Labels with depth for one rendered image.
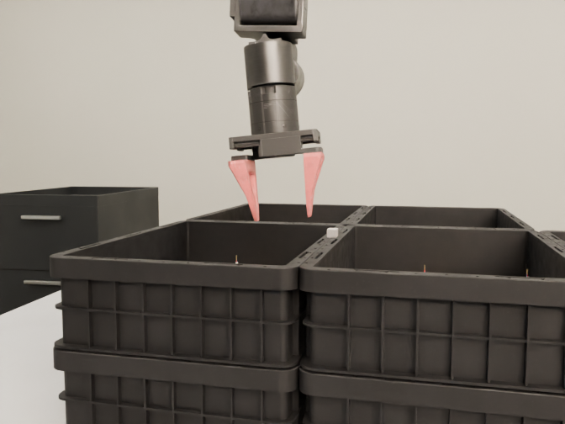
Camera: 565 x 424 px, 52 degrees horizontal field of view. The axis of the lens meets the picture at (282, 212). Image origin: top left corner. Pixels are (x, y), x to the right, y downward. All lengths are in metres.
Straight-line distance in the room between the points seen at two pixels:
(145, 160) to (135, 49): 0.80
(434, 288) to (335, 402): 0.16
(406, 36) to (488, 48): 0.53
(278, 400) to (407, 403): 0.14
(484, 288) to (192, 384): 0.33
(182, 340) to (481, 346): 0.32
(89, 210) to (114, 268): 1.62
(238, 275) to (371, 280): 0.14
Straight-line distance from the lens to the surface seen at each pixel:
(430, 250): 0.97
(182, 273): 0.64
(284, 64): 0.68
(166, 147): 4.35
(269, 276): 0.61
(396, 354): 0.62
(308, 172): 0.66
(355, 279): 0.59
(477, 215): 1.37
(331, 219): 1.39
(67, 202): 2.33
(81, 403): 0.77
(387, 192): 4.07
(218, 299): 0.65
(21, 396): 0.96
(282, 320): 0.63
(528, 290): 0.60
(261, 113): 0.67
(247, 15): 0.70
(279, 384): 0.64
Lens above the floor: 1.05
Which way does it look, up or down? 5 degrees down
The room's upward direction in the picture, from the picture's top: straight up
